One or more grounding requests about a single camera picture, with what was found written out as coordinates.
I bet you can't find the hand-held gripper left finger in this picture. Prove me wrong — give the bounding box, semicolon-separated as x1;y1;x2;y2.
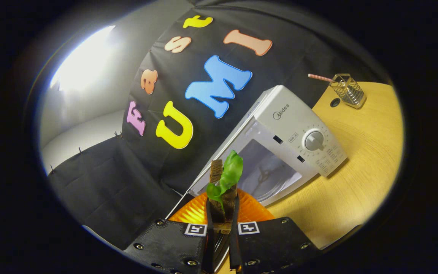
123;192;214;274

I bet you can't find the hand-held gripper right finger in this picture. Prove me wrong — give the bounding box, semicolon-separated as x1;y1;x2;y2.
229;188;322;274

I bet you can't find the toast sandwich with lettuce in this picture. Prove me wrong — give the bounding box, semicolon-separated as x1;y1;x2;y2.
206;150;244;234

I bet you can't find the white microwave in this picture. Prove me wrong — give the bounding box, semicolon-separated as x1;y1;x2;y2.
165;84;349;272

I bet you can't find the glass turntable plate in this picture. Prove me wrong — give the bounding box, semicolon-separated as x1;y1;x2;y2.
248;164;296;199

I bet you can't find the striped pink straw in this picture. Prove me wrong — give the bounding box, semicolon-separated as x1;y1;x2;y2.
308;73;333;83

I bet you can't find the clear glass wire holder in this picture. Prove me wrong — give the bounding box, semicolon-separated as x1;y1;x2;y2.
328;73;367;109

